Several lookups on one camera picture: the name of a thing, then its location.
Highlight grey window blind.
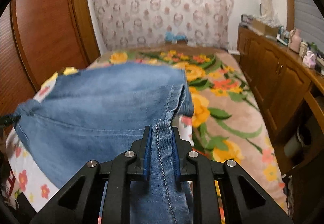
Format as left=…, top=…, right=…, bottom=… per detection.
left=291, top=0, right=324, bottom=48

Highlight wooden sideboard cabinet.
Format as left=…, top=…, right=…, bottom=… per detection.
left=237, top=24, right=324, bottom=184

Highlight patterned pink curtain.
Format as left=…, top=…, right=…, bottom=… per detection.
left=86, top=0, right=235, bottom=52

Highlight brown floral blanket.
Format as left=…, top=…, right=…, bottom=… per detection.
left=87, top=46, right=288, bottom=214

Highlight white cylinder container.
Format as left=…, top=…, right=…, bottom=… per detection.
left=283, top=132, right=303, bottom=159

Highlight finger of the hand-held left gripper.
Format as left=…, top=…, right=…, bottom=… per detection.
left=0, top=115, right=21, bottom=126

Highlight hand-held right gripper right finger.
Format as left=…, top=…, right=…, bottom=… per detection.
left=172, top=126, right=294, bottom=224

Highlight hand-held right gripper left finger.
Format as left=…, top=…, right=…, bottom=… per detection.
left=30, top=126, right=153, bottom=224

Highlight small pink figurine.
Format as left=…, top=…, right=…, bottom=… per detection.
left=302, top=51, right=317, bottom=69

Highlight blue plush toy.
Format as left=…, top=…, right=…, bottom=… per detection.
left=164, top=31, right=187, bottom=43

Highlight wooden louvred wardrobe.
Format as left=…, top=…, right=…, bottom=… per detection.
left=0, top=0, right=102, bottom=136

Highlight blue denim pants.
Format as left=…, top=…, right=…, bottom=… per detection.
left=13, top=61, right=195, bottom=224

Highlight cardboard box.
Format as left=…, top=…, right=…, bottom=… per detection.
left=249, top=18, right=279, bottom=37

